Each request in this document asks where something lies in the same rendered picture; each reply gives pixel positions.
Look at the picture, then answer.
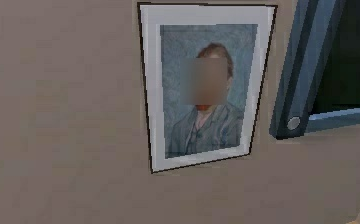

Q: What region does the framed portrait picture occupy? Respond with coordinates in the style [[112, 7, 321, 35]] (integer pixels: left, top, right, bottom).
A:
[[136, 2, 279, 175]]

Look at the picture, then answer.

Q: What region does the blue framed window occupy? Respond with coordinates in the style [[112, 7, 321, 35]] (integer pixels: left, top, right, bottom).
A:
[[268, 0, 360, 141]]

